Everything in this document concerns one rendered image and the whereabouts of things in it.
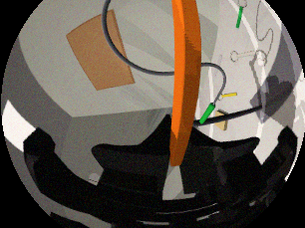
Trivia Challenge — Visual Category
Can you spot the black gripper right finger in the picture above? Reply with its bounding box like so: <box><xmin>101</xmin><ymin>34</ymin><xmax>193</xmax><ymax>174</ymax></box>
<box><xmin>179</xmin><ymin>127</ymin><xmax>260</xmax><ymax>195</ymax></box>

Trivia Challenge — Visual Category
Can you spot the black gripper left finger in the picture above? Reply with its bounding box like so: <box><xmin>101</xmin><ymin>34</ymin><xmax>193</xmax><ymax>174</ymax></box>
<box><xmin>91</xmin><ymin>114</ymin><xmax>172</xmax><ymax>192</ymax></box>

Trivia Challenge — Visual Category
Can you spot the tan rectangular block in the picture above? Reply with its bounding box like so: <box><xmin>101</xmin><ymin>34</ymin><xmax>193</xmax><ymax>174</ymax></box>
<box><xmin>214</xmin><ymin>111</ymin><xmax>228</xmax><ymax>131</ymax></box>

